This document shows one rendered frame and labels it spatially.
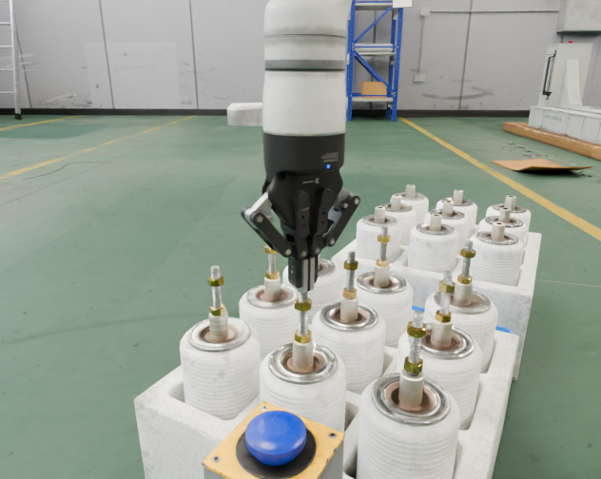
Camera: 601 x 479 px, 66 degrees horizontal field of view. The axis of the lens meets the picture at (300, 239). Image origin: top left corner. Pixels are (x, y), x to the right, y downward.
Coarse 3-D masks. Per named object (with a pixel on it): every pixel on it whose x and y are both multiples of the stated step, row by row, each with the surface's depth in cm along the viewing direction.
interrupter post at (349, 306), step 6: (342, 300) 59; (348, 300) 58; (354, 300) 58; (342, 306) 59; (348, 306) 58; (354, 306) 59; (342, 312) 59; (348, 312) 59; (354, 312) 59; (342, 318) 60; (348, 318) 59; (354, 318) 59
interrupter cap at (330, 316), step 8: (328, 304) 63; (336, 304) 63; (360, 304) 63; (320, 312) 61; (328, 312) 61; (336, 312) 61; (360, 312) 61; (368, 312) 61; (376, 312) 61; (328, 320) 59; (336, 320) 59; (344, 320) 59; (360, 320) 59; (368, 320) 59; (376, 320) 58; (336, 328) 57; (344, 328) 57; (352, 328) 57; (360, 328) 57; (368, 328) 57
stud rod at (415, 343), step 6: (414, 312) 42; (420, 312) 42; (414, 318) 42; (420, 318) 42; (414, 324) 42; (420, 324) 42; (414, 342) 42; (420, 342) 43; (414, 348) 43; (414, 354) 43; (414, 360) 43; (408, 372) 44
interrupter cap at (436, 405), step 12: (384, 384) 47; (396, 384) 47; (432, 384) 47; (372, 396) 45; (384, 396) 45; (396, 396) 45; (432, 396) 45; (444, 396) 45; (384, 408) 43; (396, 408) 43; (408, 408) 44; (420, 408) 44; (432, 408) 43; (444, 408) 43; (396, 420) 42; (408, 420) 42; (420, 420) 42; (432, 420) 42
